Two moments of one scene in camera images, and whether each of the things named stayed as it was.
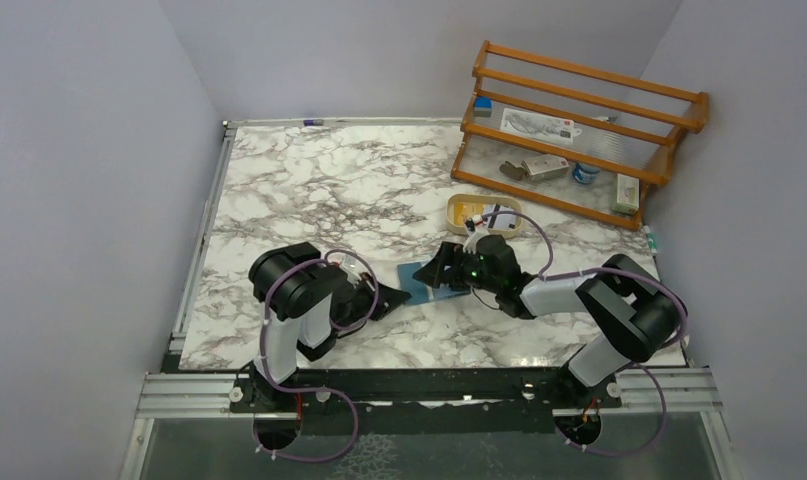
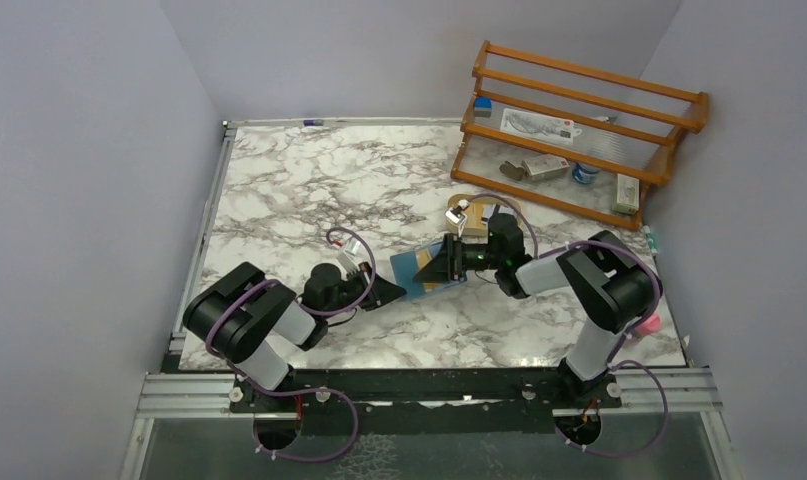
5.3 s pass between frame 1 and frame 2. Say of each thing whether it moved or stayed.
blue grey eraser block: stayed
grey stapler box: stayed
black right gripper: moved
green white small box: stayed
